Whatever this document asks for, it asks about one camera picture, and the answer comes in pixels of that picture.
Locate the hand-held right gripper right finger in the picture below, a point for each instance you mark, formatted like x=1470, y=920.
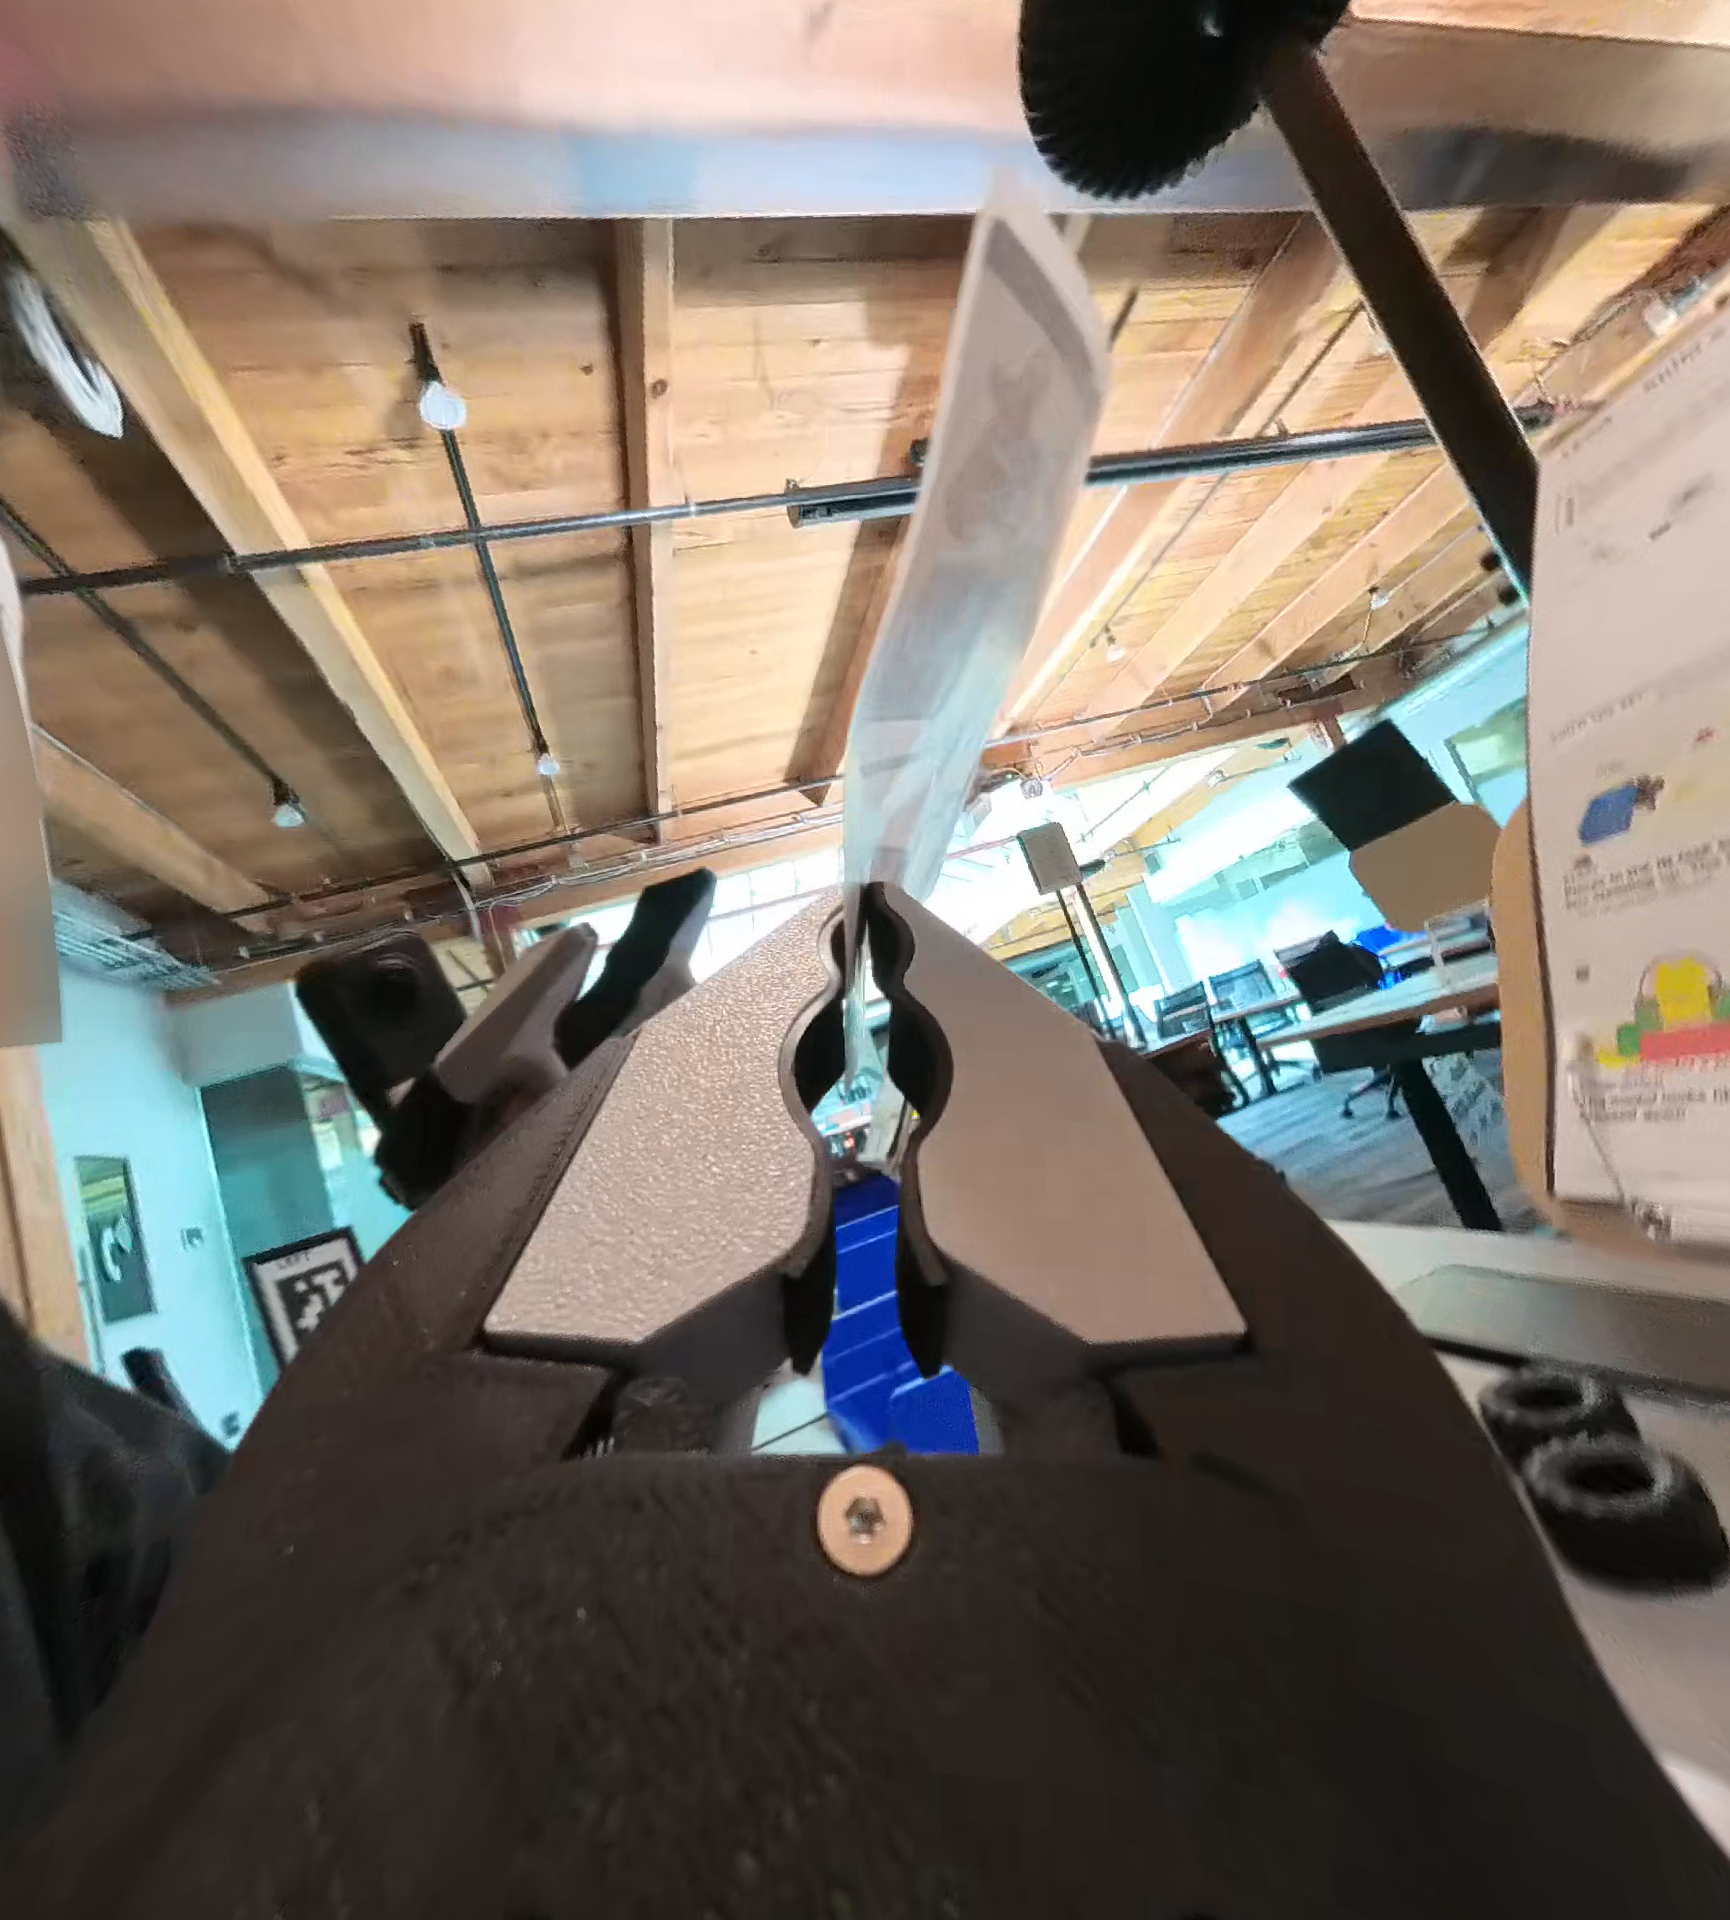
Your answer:
x=1061, y=1184

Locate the black toy wheel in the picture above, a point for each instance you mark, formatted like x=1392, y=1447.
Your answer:
x=1151, y=90

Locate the printed instruction sheet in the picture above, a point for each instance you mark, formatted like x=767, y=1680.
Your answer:
x=1674, y=630

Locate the tag sign on stand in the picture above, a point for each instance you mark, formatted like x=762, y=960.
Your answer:
x=306, y=1292

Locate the black rod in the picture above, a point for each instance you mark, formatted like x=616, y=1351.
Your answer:
x=1405, y=300

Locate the black office chair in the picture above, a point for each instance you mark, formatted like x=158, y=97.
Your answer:
x=1331, y=975

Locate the ceiling light bulb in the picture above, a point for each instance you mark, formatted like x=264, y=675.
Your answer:
x=440, y=404

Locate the blue plastic bin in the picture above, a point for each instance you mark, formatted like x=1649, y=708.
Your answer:
x=872, y=1351

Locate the wooden office table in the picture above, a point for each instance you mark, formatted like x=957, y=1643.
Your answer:
x=1391, y=1012

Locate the black toy tyre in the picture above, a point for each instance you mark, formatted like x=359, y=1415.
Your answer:
x=1631, y=1509
x=1555, y=1411

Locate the wall poster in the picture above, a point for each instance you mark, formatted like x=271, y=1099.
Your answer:
x=115, y=1238

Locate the white desk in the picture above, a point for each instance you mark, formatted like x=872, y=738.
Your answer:
x=1705, y=1680

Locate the paper sign on pole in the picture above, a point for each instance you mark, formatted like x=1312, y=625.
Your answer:
x=1049, y=854

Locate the white sticker sheet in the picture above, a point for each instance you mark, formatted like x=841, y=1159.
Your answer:
x=984, y=525

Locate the ceiling metal pipe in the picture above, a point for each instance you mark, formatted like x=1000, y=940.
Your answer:
x=505, y=533

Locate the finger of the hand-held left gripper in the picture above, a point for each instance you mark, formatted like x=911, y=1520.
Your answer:
x=521, y=1020
x=649, y=960

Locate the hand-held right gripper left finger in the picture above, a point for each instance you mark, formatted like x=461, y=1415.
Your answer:
x=685, y=1170

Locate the black monitor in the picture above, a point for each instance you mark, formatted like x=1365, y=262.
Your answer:
x=1369, y=788

